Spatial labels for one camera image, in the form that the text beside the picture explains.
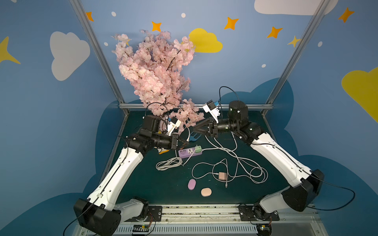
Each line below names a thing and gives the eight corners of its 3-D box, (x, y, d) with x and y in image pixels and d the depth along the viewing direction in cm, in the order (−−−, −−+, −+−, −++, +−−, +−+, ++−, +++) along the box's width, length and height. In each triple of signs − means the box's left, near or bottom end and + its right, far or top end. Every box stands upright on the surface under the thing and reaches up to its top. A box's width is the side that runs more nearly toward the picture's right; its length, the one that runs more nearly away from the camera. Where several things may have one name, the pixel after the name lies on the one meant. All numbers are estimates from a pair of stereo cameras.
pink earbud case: (201, 196, 82) (201, 195, 80) (200, 189, 84) (201, 188, 82) (211, 196, 82) (212, 195, 80) (211, 189, 84) (211, 188, 82)
